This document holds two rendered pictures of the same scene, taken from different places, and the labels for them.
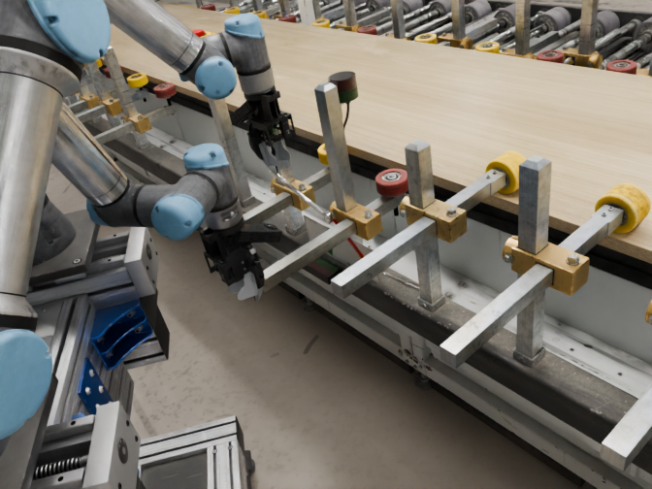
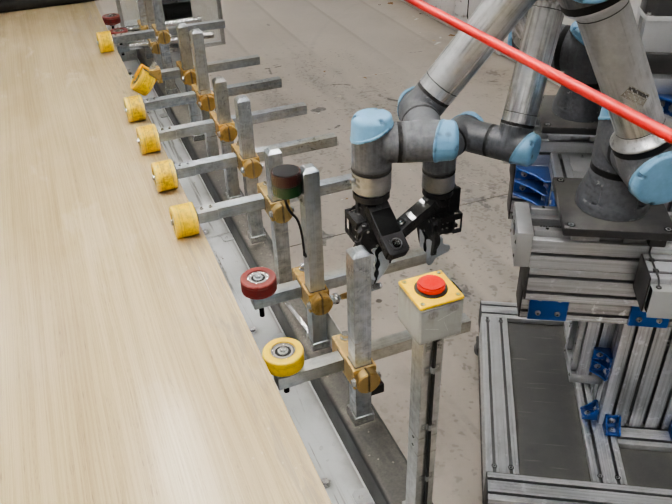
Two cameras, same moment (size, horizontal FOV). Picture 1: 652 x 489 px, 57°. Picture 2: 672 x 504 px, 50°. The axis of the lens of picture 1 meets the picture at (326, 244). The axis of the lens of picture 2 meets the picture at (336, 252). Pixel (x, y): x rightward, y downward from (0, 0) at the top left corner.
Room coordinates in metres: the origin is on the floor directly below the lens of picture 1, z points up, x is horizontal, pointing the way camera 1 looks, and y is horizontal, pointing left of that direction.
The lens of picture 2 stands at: (2.44, 0.26, 1.84)
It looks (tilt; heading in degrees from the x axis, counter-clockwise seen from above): 34 degrees down; 193
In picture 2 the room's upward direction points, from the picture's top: 2 degrees counter-clockwise
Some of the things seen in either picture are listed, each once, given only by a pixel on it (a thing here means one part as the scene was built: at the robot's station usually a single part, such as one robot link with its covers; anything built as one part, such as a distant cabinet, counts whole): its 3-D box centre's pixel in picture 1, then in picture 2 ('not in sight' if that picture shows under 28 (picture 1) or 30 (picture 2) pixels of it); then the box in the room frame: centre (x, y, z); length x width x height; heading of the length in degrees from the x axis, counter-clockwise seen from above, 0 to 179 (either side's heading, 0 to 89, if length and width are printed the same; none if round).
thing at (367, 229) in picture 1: (355, 217); (310, 290); (1.19, -0.08, 0.85); 0.13 x 0.06 x 0.05; 34
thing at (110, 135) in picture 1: (126, 128); not in sight; (2.19, 0.65, 0.81); 0.43 x 0.03 x 0.04; 124
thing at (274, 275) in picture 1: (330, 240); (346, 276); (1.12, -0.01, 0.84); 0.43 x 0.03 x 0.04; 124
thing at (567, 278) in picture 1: (543, 262); (246, 160); (0.77, -0.36, 0.95); 0.13 x 0.06 x 0.05; 34
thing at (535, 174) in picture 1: (531, 278); (250, 178); (0.79, -0.34, 0.90); 0.03 x 0.03 x 0.48; 34
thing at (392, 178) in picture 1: (394, 195); (260, 295); (1.24, -0.19, 0.85); 0.08 x 0.08 x 0.11
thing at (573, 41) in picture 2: not in sight; (588, 50); (0.53, 0.52, 1.21); 0.13 x 0.12 x 0.14; 66
